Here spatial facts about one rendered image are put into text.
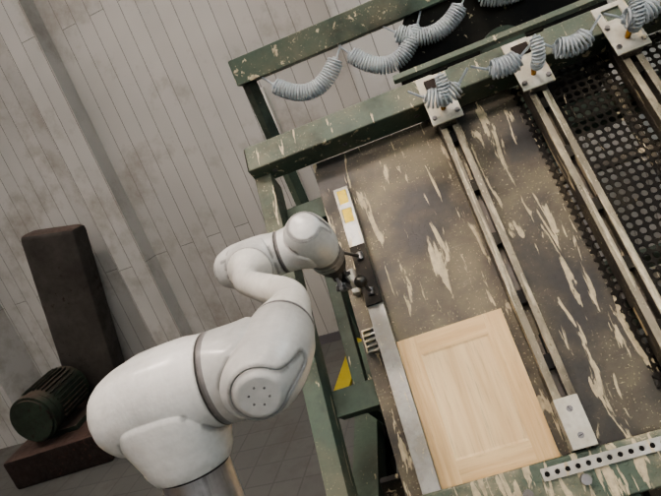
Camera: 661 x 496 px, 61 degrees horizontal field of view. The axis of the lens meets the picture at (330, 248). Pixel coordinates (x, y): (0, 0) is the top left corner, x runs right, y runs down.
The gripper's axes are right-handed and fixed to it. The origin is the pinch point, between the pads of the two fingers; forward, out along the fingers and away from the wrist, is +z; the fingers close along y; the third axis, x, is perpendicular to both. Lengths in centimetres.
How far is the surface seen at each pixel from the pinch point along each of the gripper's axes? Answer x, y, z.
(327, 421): -18.4, 32.6, 12.0
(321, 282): -69, -124, 296
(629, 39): 101, -47, 6
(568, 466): 38, 60, 11
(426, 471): 4, 52, 13
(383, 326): 4.5, 11.2, 13.0
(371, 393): -5.5, 27.2, 20.5
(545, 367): 42, 36, 10
